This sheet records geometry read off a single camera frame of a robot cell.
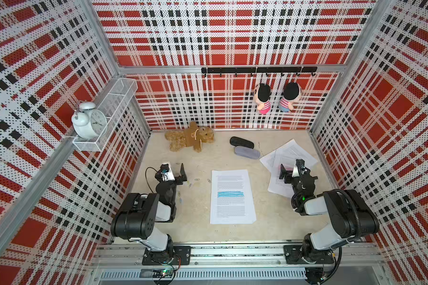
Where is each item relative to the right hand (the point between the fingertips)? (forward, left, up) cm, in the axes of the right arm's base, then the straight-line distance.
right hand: (293, 164), depth 92 cm
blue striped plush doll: (+30, -1, +22) cm, 38 cm away
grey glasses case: (+14, +23, -8) cm, 28 cm away
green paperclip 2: (-12, +61, -10) cm, 63 cm away
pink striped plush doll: (+32, +15, +19) cm, 41 cm away
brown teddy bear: (+22, +56, -1) cm, 61 cm away
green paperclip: (-4, +45, -10) cm, 46 cm away
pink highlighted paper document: (-7, +7, -11) cm, 15 cm away
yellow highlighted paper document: (+17, -4, -13) cm, 22 cm away
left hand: (-2, +61, +3) cm, 61 cm away
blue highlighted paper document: (-14, +33, -10) cm, 37 cm away
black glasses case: (+23, +28, -9) cm, 38 cm away
